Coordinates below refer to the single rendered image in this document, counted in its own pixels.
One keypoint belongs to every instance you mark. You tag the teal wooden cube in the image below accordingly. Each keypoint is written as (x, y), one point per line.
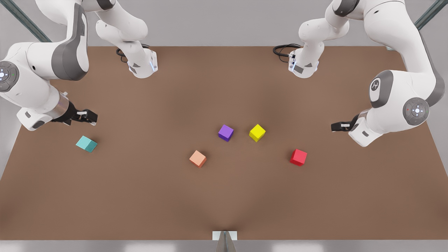
(86, 144)

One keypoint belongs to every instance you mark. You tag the purple wooden cube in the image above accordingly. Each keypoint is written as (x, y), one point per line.
(225, 132)

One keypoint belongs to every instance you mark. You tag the silver frame post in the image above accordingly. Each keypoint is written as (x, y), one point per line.
(224, 241)
(428, 14)
(24, 19)

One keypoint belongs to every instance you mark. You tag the salmon wooden cube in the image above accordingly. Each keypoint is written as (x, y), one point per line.
(198, 159)

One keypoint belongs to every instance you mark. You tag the yellow wooden cube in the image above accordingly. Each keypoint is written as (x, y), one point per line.
(257, 132)

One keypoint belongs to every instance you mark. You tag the red wooden cube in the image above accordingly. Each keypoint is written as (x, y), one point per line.
(298, 157)

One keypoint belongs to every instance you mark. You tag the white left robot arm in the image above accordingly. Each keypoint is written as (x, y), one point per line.
(395, 87)

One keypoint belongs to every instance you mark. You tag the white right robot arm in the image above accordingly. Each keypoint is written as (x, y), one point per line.
(38, 66)

